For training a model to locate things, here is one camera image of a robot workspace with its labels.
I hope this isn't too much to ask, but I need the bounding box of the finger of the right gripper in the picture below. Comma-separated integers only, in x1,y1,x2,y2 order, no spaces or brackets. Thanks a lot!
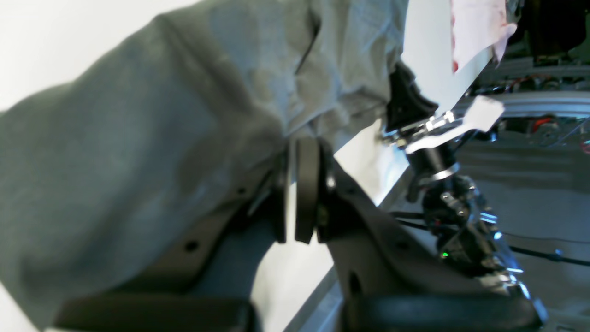
385,61,438,132

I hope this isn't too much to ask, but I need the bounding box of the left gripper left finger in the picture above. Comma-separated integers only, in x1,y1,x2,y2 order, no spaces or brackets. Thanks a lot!
53,153,288,332

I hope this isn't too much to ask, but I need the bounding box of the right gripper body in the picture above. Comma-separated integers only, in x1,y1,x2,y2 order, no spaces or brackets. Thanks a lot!
381,96,505,185

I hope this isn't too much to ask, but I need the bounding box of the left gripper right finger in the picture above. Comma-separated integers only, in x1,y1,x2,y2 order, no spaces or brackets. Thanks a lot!
295,138,543,332

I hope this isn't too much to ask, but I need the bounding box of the grey T-shirt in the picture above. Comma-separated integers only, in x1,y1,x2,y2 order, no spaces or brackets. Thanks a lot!
0,0,408,329

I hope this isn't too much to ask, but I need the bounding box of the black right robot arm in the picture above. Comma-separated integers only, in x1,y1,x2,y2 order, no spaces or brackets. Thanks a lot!
384,62,589,332

